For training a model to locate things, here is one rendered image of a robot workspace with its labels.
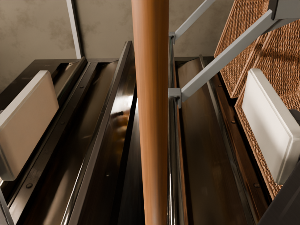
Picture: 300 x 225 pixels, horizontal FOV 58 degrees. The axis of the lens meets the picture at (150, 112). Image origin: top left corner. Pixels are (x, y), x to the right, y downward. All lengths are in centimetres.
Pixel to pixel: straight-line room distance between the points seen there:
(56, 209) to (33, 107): 80
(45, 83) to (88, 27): 395
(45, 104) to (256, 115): 13
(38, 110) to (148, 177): 18
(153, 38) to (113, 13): 378
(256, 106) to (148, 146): 15
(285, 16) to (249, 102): 49
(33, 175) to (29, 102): 94
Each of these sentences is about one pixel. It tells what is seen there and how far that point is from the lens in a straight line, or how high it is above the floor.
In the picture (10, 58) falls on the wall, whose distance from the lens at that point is 474.
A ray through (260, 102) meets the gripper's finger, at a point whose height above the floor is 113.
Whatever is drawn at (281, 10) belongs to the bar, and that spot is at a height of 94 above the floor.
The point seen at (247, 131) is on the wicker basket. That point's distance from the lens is 116.
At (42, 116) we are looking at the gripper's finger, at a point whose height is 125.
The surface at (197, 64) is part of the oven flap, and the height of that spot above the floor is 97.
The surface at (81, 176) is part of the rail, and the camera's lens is 82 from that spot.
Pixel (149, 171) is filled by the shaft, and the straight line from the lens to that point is 31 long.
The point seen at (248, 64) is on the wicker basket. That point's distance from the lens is 133.
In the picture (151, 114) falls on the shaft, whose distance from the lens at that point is 26.
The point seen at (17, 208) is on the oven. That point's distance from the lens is 101.
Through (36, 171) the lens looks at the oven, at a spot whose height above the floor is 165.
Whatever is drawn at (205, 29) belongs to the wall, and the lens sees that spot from 404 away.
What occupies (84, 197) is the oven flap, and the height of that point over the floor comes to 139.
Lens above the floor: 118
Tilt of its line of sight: 3 degrees up
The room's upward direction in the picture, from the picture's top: 90 degrees counter-clockwise
